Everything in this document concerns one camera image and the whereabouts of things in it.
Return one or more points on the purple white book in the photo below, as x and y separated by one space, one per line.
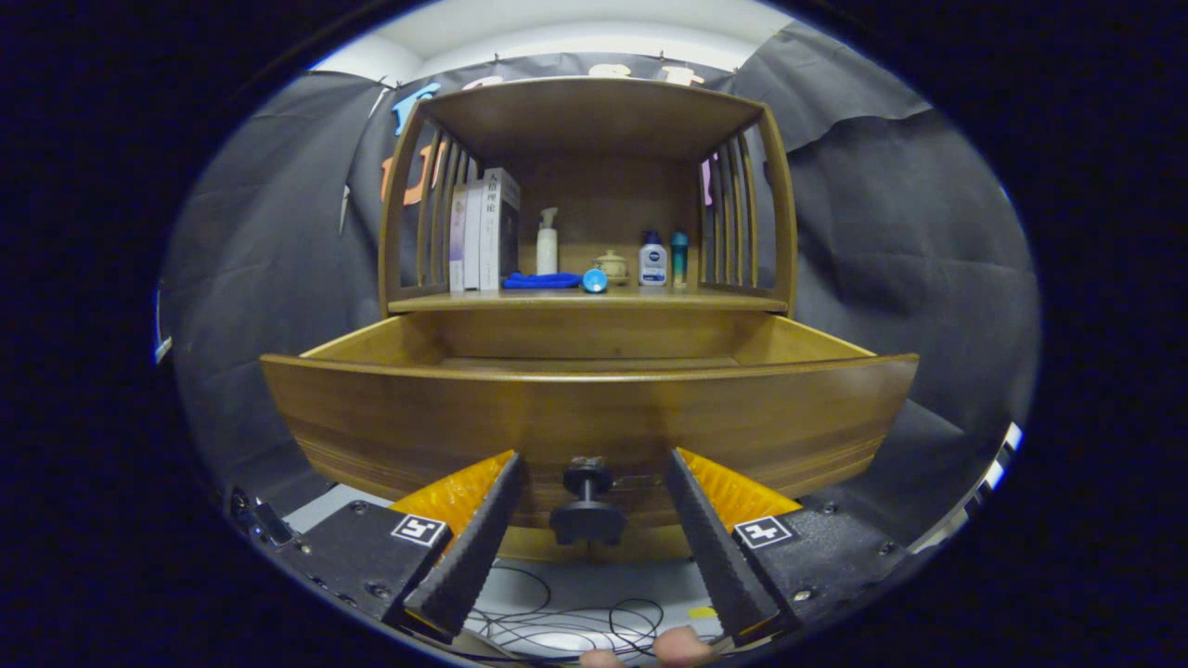
457 241

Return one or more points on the white book with dark cover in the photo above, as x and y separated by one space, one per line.
492 232

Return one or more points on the black drawer knob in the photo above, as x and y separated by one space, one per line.
587 520

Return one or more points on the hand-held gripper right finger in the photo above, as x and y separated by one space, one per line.
715 557

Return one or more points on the black backdrop cloth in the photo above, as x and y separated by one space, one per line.
260 278

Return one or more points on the white lotion bottle blue cap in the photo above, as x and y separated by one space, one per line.
652 264

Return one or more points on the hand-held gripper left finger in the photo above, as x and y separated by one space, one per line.
478 557

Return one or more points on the teal slim bottle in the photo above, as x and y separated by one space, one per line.
679 260

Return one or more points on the beige lidded ceramic cup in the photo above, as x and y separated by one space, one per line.
614 265

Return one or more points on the yellow tape piece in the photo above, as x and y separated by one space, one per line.
702 612

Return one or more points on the folded blue cloth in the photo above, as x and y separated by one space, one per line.
543 280

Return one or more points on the brown wooden drawer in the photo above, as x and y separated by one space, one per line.
464 417

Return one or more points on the plain white book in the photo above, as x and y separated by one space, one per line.
473 237

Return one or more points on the blue white cosmetic tube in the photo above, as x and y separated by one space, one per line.
595 281

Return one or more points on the brown wooden cabinet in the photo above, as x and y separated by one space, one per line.
594 116

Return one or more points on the wooden countertop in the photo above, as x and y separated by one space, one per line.
668 299

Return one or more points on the white pump bottle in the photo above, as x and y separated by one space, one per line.
547 250

